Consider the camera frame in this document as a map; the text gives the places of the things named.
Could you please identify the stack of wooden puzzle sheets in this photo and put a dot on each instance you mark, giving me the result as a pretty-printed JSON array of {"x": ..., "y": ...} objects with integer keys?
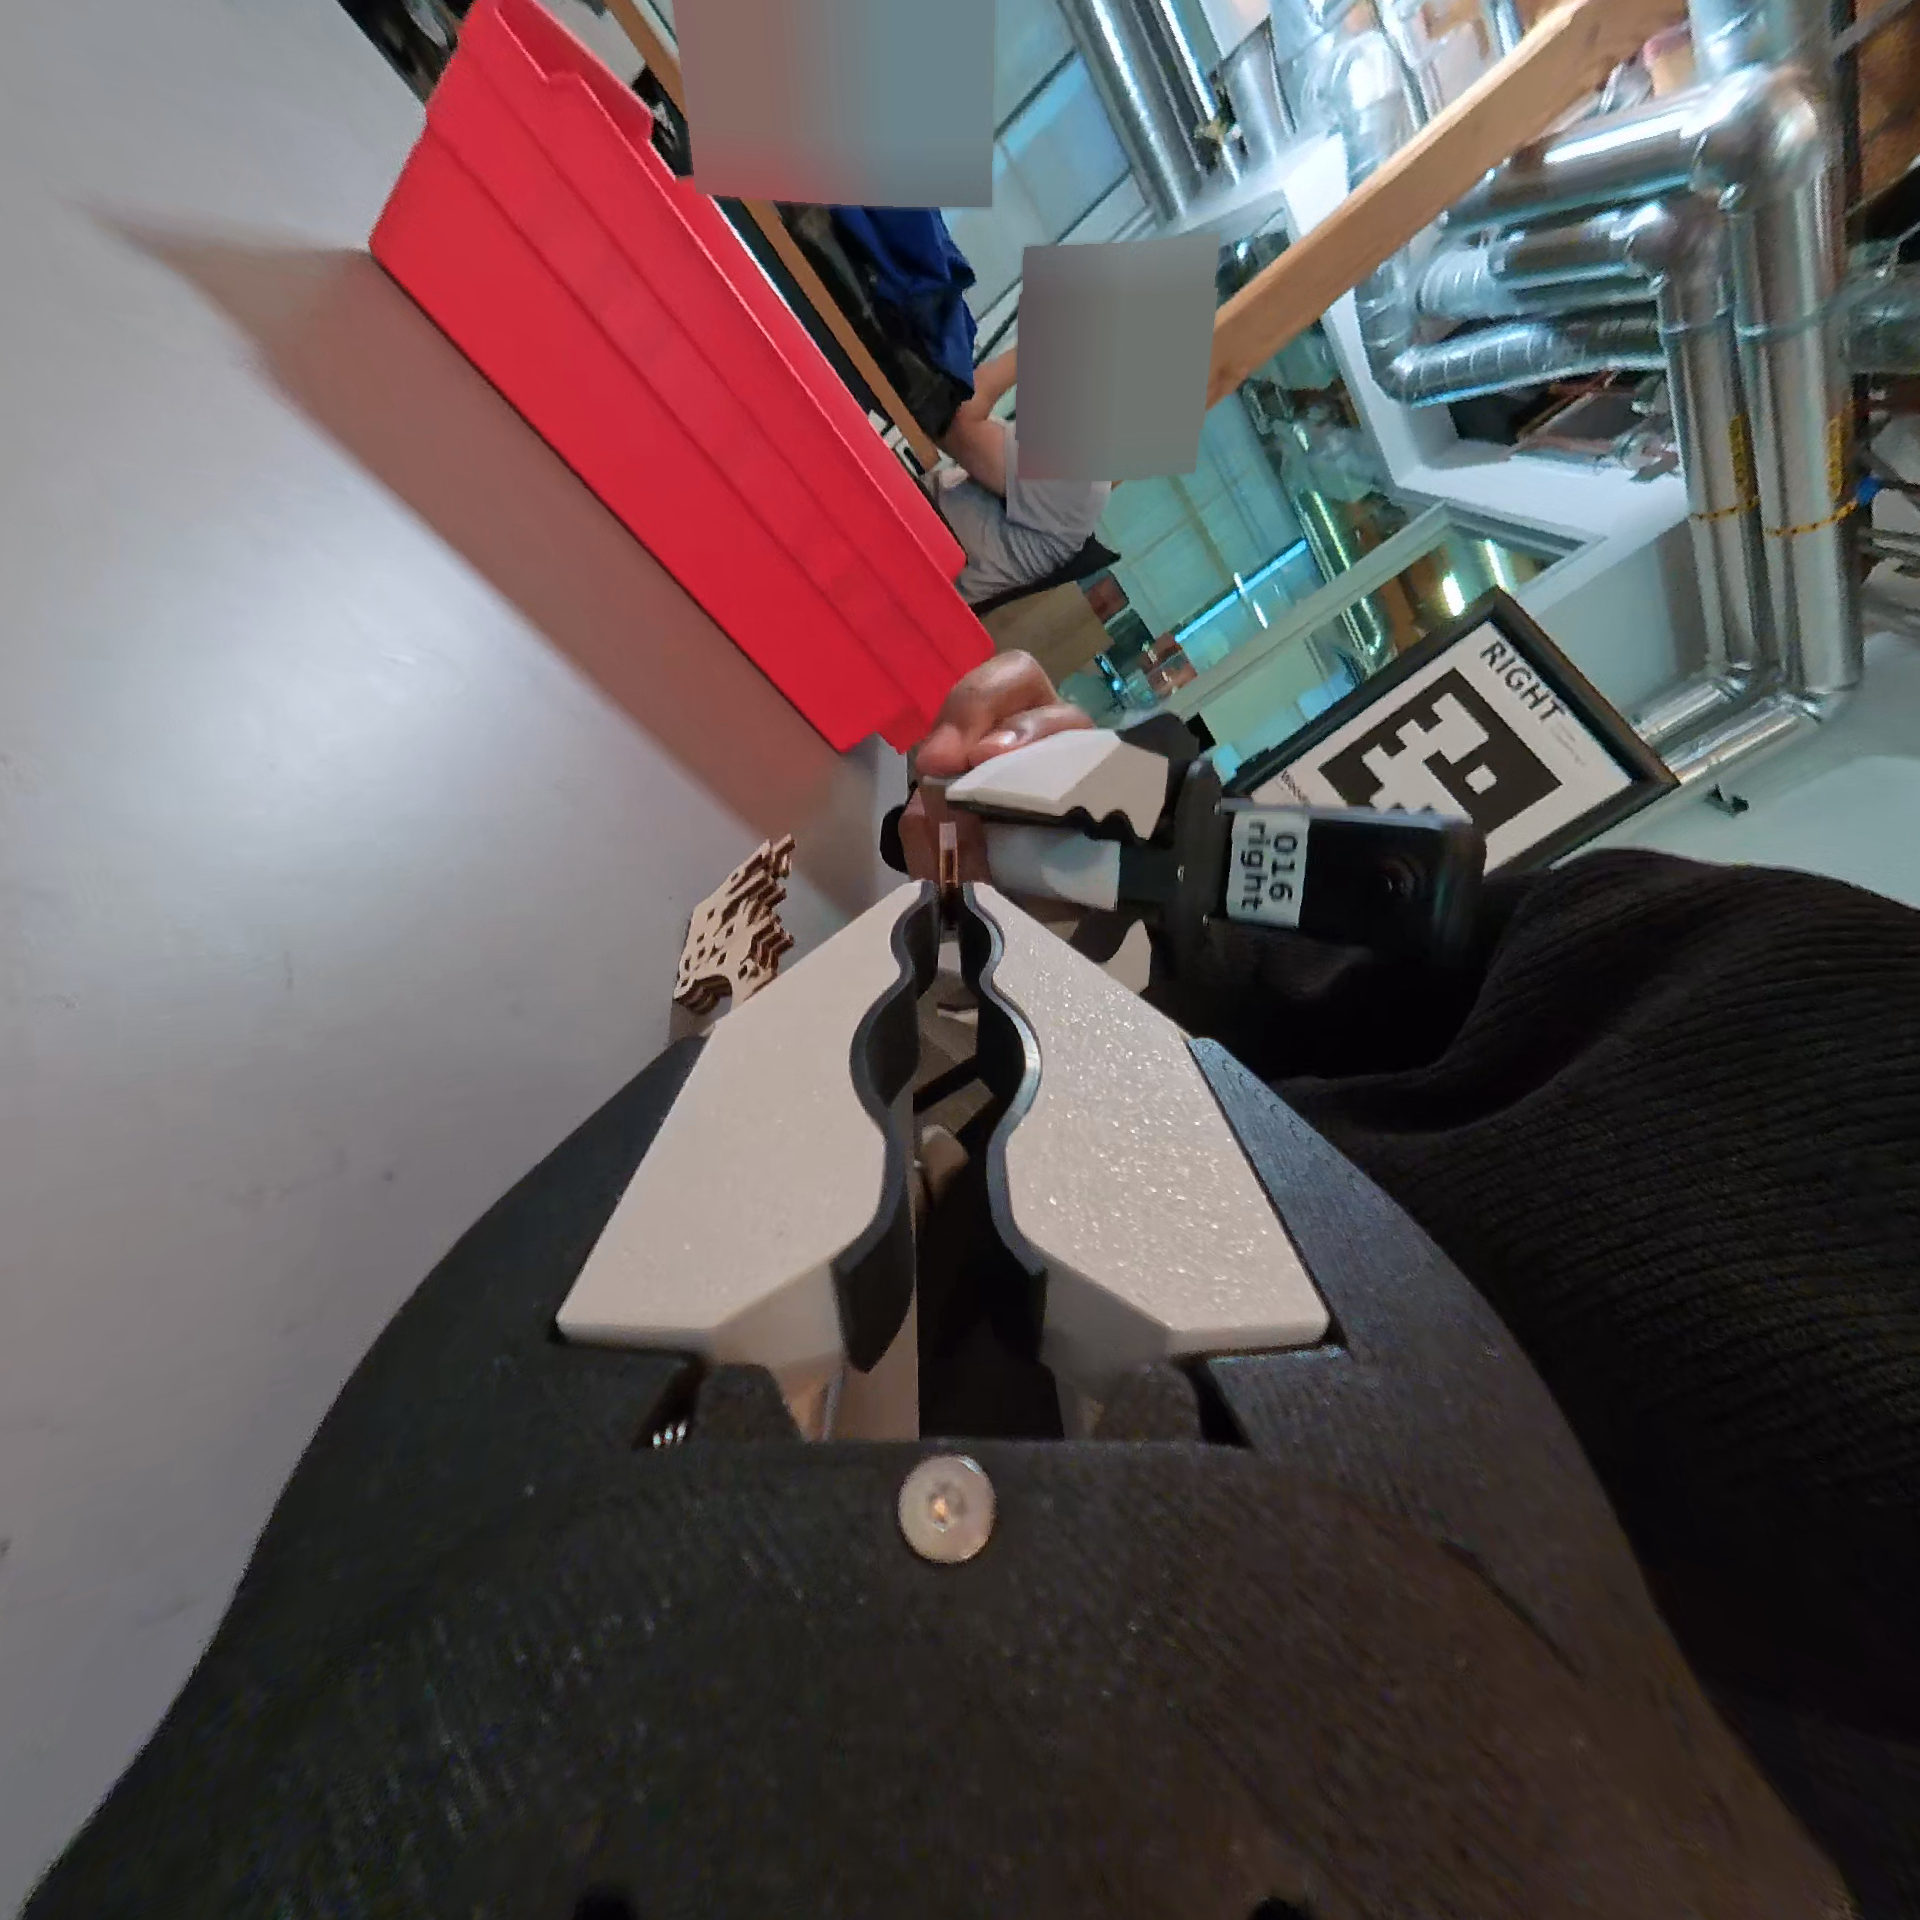
[{"x": 735, "y": 939}]

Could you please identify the person's right hand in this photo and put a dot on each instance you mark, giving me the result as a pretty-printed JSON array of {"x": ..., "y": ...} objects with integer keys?
[{"x": 1005, "y": 713}]

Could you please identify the person's right forearm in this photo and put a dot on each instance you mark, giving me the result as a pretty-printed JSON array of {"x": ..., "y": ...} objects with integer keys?
[{"x": 1620, "y": 1169}]

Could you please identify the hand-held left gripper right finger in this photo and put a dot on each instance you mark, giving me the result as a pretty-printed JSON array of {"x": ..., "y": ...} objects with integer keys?
[{"x": 1155, "y": 1187}]

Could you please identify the wooden ceiling beam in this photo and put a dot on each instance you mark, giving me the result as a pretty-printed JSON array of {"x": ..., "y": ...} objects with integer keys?
[{"x": 1395, "y": 195}]

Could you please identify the small wooden puzzle piece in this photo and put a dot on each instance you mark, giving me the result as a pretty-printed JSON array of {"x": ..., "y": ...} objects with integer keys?
[{"x": 951, "y": 863}]

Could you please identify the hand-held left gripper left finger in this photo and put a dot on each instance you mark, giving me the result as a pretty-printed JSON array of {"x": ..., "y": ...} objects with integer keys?
[{"x": 749, "y": 1187}]

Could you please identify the silver vertical pipes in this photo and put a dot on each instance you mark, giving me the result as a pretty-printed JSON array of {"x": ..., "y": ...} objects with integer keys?
[{"x": 1772, "y": 421}]

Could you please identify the red plastic bin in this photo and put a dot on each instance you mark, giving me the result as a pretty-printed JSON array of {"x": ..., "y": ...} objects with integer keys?
[{"x": 676, "y": 376}]

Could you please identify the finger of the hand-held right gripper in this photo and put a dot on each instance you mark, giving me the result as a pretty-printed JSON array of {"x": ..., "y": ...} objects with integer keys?
[
  {"x": 1079, "y": 781},
  {"x": 1079, "y": 870}
]

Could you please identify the grey desk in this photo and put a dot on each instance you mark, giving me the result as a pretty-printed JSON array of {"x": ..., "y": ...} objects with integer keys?
[{"x": 270, "y": 902}]

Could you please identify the black white marker board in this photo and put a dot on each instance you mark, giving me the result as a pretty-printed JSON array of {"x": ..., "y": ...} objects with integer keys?
[{"x": 1457, "y": 751}]

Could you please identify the silver ventilation duct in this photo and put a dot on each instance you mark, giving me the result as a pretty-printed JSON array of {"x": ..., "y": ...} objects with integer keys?
[{"x": 1170, "y": 91}]

